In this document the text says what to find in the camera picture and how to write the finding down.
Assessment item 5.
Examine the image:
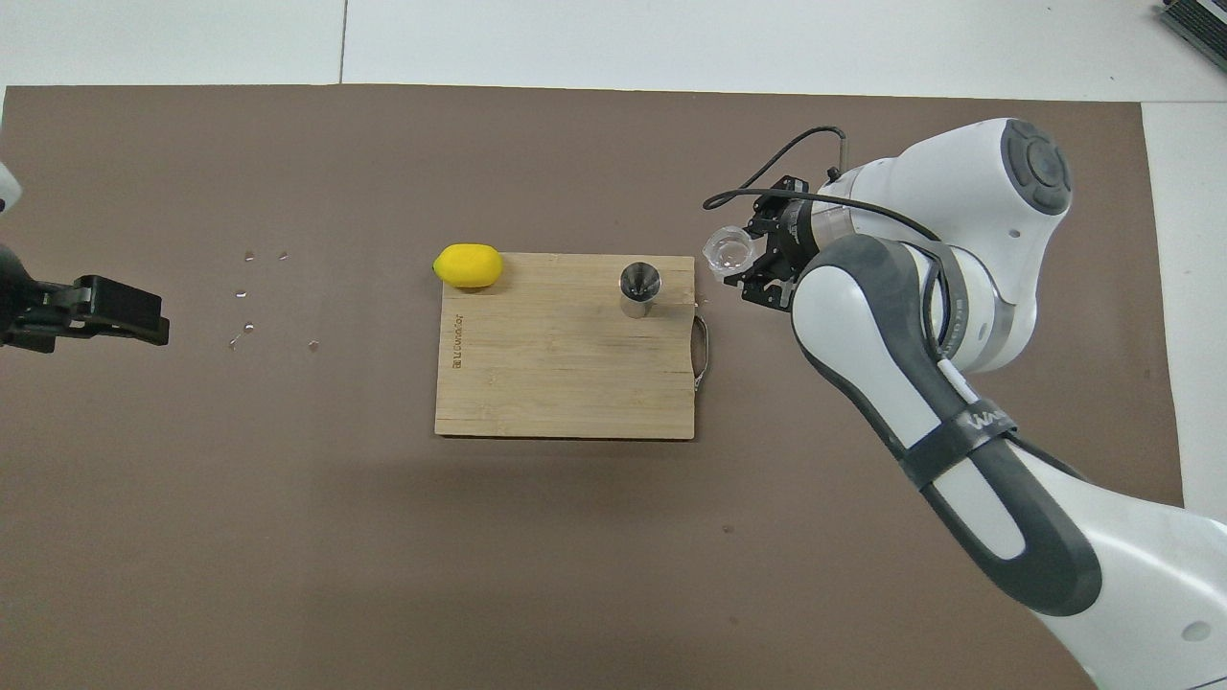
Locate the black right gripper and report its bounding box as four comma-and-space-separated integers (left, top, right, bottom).
740, 175, 818, 311

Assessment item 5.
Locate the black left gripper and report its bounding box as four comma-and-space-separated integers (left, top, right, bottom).
0, 244, 171, 354

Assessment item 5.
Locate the small clear glass cup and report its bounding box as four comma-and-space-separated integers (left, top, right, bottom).
703, 225, 760, 281

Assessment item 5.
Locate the stainless steel jigger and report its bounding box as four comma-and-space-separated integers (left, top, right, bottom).
619, 262, 661, 319

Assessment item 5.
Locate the bamboo cutting board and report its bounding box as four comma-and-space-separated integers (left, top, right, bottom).
434, 253, 710, 441

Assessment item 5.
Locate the brown table mat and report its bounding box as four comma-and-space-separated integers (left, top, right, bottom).
0, 84, 1199, 690

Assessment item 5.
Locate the yellow lemon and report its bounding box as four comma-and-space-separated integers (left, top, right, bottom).
432, 243, 504, 289

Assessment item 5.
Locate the grey ribbed device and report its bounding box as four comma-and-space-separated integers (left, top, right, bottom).
1158, 0, 1227, 70

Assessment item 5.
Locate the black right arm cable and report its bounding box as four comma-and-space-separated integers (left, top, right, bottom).
703, 126, 960, 288

